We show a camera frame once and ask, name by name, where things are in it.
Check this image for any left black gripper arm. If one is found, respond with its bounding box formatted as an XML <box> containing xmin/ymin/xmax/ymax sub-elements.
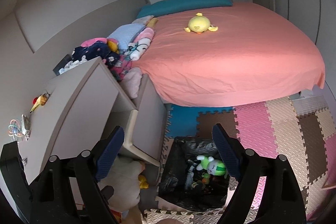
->
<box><xmin>1</xmin><ymin>141</ymin><xmax>32</xmax><ymax>223</ymax></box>

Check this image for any green frog plush toy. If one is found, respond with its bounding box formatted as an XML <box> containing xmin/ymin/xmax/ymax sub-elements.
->
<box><xmin>196</xmin><ymin>155</ymin><xmax>228</xmax><ymax>177</ymax></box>

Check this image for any white pink plush toy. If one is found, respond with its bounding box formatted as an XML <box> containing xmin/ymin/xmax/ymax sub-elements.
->
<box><xmin>127</xmin><ymin>27</ymin><xmax>155</xmax><ymax>61</ymax></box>

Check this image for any white duck plush toy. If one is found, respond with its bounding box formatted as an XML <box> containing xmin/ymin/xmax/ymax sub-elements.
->
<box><xmin>98</xmin><ymin>156</ymin><xmax>145</xmax><ymax>213</ymax></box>

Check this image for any beige desk with shelves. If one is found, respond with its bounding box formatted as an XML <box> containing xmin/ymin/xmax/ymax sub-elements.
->
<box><xmin>19</xmin><ymin>58</ymin><xmax>166</xmax><ymax>182</ymax></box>

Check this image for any black lined trash bin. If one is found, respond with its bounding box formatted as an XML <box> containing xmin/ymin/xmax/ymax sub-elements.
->
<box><xmin>158</xmin><ymin>137</ymin><xmax>230</xmax><ymax>211</ymax></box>

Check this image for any navy blue patterned blanket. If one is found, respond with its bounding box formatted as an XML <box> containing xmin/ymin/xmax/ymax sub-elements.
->
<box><xmin>72</xmin><ymin>42</ymin><xmax>120</xmax><ymax>68</ymax></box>

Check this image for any pale pink fluffy blanket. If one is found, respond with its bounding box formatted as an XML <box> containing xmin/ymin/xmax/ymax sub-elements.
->
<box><xmin>120</xmin><ymin>67</ymin><xmax>142</xmax><ymax>99</ymax></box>

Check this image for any yellow banana toy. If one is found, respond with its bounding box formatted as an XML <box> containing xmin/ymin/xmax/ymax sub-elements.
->
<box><xmin>30</xmin><ymin>93</ymin><xmax>50</xmax><ymax>113</ymax></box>

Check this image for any white crumpled cloth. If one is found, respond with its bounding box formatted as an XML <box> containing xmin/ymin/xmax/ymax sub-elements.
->
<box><xmin>58</xmin><ymin>59</ymin><xmax>88</xmax><ymax>75</ymax></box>

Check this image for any light blue knitted blanket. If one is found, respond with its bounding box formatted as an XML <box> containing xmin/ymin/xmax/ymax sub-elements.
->
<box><xmin>107</xmin><ymin>23</ymin><xmax>145</xmax><ymax>51</ymax></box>

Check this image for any crumpled white paper wrapper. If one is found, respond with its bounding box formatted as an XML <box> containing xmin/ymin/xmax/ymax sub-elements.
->
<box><xmin>21</xmin><ymin>114</ymin><xmax>31</xmax><ymax>140</ymax></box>

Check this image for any teal blue pillow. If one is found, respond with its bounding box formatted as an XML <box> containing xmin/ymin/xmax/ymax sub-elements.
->
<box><xmin>136</xmin><ymin>0</ymin><xmax>232</xmax><ymax>19</ymax></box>

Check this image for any yellow chick plush toy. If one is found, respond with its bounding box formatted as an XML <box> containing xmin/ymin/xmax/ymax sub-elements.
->
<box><xmin>184</xmin><ymin>12</ymin><xmax>218</xmax><ymax>34</ymax></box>

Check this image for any colourful foam puzzle floor mat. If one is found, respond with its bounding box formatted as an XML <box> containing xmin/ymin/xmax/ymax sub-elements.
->
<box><xmin>142</xmin><ymin>95</ymin><xmax>336</xmax><ymax>224</ymax></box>

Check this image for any bed with salmon pink sheet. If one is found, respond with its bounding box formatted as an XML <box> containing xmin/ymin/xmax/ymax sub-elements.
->
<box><xmin>133</xmin><ymin>2</ymin><xmax>325</xmax><ymax>107</ymax></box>

